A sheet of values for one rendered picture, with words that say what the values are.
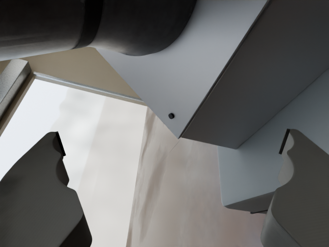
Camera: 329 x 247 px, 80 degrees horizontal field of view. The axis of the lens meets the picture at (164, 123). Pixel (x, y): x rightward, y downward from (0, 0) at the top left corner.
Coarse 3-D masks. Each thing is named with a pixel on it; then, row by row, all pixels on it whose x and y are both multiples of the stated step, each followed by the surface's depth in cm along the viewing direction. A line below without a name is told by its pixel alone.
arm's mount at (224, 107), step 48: (240, 0) 16; (288, 0) 15; (96, 48) 35; (192, 48) 21; (240, 48) 18; (288, 48) 18; (144, 96) 30; (192, 96) 23; (240, 96) 22; (288, 96) 22; (240, 144) 30
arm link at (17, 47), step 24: (0, 0) 11; (24, 0) 11; (48, 0) 12; (72, 0) 13; (0, 24) 12; (24, 24) 12; (48, 24) 13; (72, 24) 15; (0, 48) 13; (24, 48) 14; (48, 48) 16; (72, 48) 18
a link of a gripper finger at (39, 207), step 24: (48, 144) 10; (24, 168) 8; (48, 168) 8; (0, 192) 7; (24, 192) 7; (48, 192) 7; (72, 192) 7; (0, 216) 6; (24, 216) 6; (48, 216) 6; (72, 216) 6; (0, 240) 6; (24, 240) 6; (48, 240) 6; (72, 240) 6
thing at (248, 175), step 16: (320, 80) 20; (304, 96) 21; (320, 96) 19; (288, 112) 23; (304, 112) 21; (320, 112) 19; (272, 128) 25; (288, 128) 22; (304, 128) 20; (320, 128) 19; (256, 144) 27; (272, 144) 24; (320, 144) 18; (224, 160) 33; (240, 160) 29; (256, 160) 26; (272, 160) 23; (224, 176) 32; (240, 176) 28; (256, 176) 25; (272, 176) 23; (224, 192) 31; (240, 192) 28; (256, 192) 25; (272, 192) 23; (240, 208) 30; (256, 208) 30
